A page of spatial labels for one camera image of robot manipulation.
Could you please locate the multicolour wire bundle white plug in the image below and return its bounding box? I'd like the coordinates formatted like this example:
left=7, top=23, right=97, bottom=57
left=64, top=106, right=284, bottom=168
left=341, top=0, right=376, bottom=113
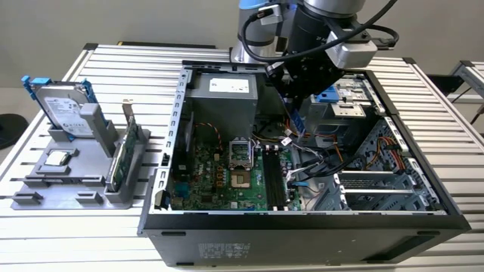
left=284, top=158, right=328, bottom=182

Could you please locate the metal socket cover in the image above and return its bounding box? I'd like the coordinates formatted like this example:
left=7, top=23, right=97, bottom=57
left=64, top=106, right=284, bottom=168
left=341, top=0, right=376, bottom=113
left=228, top=137, right=253, bottom=168

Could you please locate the grey power supply unit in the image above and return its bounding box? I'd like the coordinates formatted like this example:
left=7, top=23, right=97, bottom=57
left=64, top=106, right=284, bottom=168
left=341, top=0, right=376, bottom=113
left=184, top=72, right=260, bottom=139

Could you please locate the black open PC case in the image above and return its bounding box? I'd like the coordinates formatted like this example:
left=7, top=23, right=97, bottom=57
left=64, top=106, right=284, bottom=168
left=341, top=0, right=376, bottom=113
left=136, top=59, right=472, bottom=267

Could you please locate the thick black cable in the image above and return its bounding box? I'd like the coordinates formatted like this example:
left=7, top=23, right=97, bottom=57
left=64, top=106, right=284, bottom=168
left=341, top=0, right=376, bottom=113
left=324, top=0, right=401, bottom=52

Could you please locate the blue drive bay latch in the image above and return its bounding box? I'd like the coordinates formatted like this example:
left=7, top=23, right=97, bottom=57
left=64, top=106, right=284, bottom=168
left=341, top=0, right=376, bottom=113
left=313, top=86, right=339, bottom=103

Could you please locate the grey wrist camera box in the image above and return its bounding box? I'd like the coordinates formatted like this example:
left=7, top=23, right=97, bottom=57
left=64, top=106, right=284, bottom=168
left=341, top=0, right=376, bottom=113
left=325, top=28, right=379, bottom=69
left=259, top=4, right=284, bottom=25

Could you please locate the perforated grey disk bay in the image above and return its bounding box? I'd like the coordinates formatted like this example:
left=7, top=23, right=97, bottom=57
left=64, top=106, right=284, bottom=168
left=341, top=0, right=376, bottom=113
left=313, top=169, right=432, bottom=212

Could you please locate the grey parts rack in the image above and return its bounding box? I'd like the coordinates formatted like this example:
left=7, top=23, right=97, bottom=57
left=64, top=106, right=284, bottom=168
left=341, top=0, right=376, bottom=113
left=9, top=102, right=153, bottom=211

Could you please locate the aluminium frame table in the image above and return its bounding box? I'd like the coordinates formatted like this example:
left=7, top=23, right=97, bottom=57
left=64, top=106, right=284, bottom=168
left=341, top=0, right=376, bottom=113
left=445, top=59, right=484, bottom=104

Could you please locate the RAM stick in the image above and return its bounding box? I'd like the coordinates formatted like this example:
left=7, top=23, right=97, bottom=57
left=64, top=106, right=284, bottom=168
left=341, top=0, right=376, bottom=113
left=285, top=97, right=309, bottom=139

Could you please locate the green motherboard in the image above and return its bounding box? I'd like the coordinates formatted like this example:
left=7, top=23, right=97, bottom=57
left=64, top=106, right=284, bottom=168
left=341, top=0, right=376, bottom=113
left=169, top=121, right=303, bottom=212

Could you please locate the hard disk in blue carrier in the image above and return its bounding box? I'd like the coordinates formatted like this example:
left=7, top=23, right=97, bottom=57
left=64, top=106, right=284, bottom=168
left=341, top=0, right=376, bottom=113
left=20, top=75, right=99, bottom=141

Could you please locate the grey metal drive cage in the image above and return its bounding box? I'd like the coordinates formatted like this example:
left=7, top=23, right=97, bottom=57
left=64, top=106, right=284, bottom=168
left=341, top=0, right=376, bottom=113
left=301, top=74, right=383, bottom=144

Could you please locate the red black twisted wire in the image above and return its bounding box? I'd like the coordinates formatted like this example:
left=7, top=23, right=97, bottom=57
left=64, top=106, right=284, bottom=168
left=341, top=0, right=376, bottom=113
left=193, top=121, right=224, bottom=151

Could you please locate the Nvidia Quadro graphics card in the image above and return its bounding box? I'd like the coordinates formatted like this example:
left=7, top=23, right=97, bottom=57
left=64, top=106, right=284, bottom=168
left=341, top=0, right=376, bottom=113
left=104, top=98, right=139, bottom=192

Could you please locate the thin black cable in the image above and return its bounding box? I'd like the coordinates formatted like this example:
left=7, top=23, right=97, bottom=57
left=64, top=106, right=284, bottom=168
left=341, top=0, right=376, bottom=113
left=240, top=11, right=364, bottom=62

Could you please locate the orange power wire bundle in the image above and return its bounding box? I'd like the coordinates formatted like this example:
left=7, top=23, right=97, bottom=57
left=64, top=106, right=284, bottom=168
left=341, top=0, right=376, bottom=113
left=372, top=135, right=413, bottom=173

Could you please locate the black RAM slot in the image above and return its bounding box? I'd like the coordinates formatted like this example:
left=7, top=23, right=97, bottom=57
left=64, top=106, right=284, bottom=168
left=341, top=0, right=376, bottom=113
left=267, top=146, right=280, bottom=211
left=272, top=146, right=285, bottom=211
left=263, top=146, right=275, bottom=211

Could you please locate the CPU socket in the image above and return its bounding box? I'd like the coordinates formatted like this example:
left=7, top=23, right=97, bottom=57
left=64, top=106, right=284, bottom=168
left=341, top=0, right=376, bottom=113
left=229, top=168, right=253, bottom=189

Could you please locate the silver CPU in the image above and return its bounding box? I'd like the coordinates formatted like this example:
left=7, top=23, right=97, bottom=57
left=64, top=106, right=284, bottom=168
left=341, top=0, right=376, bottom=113
left=44, top=151, right=72, bottom=165

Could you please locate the black round base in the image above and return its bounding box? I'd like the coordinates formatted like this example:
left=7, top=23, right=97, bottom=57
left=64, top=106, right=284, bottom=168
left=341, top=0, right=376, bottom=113
left=0, top=113, right=29, bottom=150

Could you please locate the black internal cable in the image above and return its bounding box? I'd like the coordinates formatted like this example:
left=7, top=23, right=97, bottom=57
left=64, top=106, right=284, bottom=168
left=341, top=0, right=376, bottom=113
left=297, top=147, right=367, bottom=180

